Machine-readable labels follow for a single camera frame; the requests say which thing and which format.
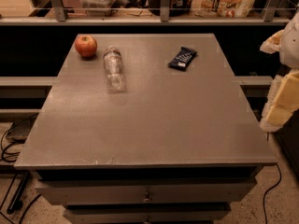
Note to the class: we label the lower grey drawer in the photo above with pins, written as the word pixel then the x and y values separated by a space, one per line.
pixel 147 214

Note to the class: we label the upper grey drawer with knob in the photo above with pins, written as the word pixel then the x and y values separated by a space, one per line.
pixel 132 192

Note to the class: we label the clear plastic water bottle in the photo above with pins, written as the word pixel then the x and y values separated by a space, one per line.
pixel 113 67

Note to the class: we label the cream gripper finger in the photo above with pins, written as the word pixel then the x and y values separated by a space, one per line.
pixel 282 102
pixel 272 43

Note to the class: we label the dark power adapter box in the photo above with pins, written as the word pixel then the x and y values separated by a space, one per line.
pixel 19 131

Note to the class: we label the grey drawer cabinet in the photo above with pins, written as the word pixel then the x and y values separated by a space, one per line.
pixel 167 124

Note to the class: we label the dark blue rxbar wrapper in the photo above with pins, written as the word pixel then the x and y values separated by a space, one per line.
pixel 182 60

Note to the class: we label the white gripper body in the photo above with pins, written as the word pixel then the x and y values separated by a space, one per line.
pixel 291 48

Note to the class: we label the colourful snack bag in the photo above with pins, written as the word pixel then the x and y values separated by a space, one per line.
pixel 223 8

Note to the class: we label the metal shelf rail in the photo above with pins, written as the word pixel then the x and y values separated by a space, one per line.
pixel 134 12

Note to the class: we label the clear plastic container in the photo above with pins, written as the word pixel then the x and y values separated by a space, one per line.
pixel 97 7

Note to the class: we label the grey bench shelf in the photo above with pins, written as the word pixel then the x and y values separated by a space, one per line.
pixel 23 97

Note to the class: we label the red apple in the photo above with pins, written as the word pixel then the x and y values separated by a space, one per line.
pixel 86 46

